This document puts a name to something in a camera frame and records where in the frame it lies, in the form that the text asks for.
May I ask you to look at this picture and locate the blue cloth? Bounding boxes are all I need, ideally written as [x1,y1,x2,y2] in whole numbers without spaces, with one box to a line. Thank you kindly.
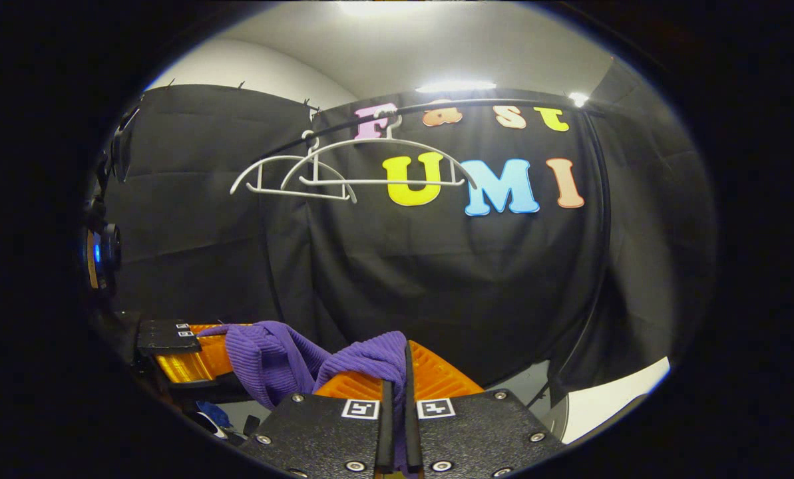
[194,399,232,428]

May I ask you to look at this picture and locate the black metal clothes rack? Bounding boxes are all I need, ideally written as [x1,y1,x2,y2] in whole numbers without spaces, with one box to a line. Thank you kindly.
[264,98,614,406]

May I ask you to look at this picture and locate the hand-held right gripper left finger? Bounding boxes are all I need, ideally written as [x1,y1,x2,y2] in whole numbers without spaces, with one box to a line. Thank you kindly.
[240,371,395,479]

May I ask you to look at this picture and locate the black backdrop cloth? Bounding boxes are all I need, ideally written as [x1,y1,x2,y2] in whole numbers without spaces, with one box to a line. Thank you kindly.
[100,59,717,406]

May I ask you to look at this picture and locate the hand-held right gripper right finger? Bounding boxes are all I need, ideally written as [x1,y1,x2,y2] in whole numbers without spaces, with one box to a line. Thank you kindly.
[405,341,564,479]

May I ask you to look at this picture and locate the white plastic clothes hanger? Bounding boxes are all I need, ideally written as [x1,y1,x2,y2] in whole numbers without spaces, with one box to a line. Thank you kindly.
[280,110,479,190]
[230,130,357,204]

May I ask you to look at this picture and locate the large ceiling light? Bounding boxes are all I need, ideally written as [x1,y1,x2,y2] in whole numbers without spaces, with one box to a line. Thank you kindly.
[337,0,437,15]

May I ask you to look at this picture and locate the purple ribbed jacket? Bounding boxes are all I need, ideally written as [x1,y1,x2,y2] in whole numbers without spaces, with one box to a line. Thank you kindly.
[197,321,414,476]

